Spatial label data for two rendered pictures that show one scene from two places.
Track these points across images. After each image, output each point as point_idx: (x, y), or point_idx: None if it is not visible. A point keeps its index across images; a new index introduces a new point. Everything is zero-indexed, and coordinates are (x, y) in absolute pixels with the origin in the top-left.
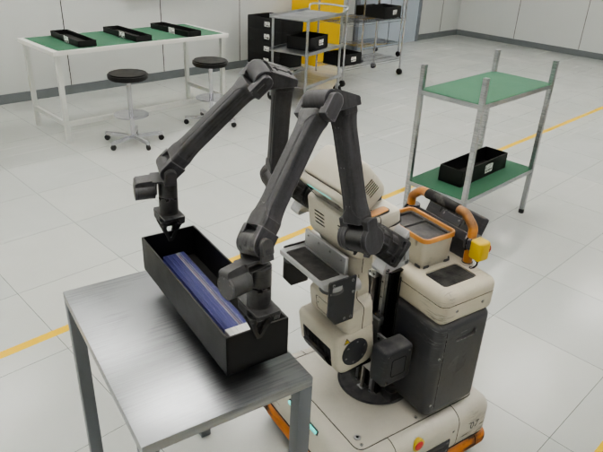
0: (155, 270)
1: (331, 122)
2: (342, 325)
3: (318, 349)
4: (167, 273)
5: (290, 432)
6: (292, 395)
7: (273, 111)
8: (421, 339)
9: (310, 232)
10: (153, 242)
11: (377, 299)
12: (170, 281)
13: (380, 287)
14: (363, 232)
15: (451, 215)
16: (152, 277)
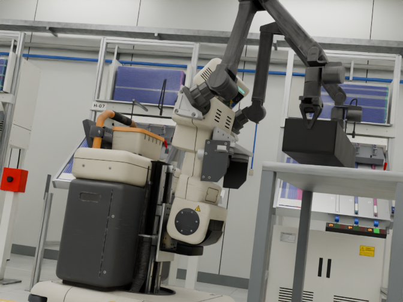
0: (340, 144)
1: (271, 40)
2: (218, 199)
3: (218, 230)
4: (345, 137)
5: (307, 232)
6: (310, 200)
7: (249, 26)
8: None
9: (219, 129)
10: (325, 127)
11: (163, 197)
12: (345, 142)
13: (172, 181)
14: (263, 106)
15: (106, 133)
16: (337, 156)
